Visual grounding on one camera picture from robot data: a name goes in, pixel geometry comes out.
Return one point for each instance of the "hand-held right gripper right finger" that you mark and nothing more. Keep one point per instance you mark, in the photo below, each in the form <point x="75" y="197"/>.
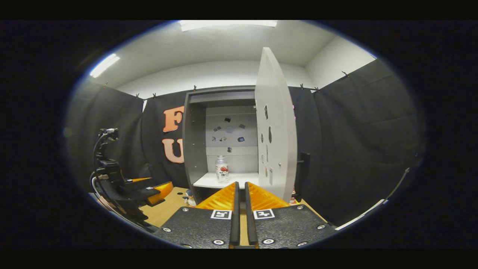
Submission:
<point x="251" y="224"/>

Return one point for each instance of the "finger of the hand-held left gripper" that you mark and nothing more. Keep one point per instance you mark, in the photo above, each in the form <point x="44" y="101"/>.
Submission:
<point x="164" y="190"/>
<point x="140" y="180"/>

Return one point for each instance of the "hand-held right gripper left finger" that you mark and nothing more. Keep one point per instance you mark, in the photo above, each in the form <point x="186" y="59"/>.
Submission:
<point x="235" y="224"/>

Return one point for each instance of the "grey cabinet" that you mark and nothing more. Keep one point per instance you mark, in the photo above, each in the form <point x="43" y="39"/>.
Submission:
<point x="194" y="149"/>

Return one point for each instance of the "clear glass bottle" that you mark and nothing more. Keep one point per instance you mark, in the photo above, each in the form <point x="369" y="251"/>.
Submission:
<point x="222" y="170"/>

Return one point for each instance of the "white cabinet shelf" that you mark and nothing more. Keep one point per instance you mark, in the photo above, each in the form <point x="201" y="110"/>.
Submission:
<point x="209" y="181"/>

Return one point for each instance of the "penguin plush toy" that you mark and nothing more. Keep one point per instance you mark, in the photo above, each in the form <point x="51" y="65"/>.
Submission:
<point x="189" y="200"/>

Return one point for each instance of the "row of black cloth clips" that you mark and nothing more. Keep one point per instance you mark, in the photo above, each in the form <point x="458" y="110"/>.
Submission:
<point x="194" y="88"/>

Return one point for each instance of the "long ceiling light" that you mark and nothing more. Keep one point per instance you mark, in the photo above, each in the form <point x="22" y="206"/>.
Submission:
<point x="104" y="65"/>

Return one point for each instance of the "black backdrop cloth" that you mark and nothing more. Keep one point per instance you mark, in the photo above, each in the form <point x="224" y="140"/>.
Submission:
<point x="354" y="130"/>

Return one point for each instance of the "wide ceiling light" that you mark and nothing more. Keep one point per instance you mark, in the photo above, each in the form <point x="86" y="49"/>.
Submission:
<point x="224" y="24"/>

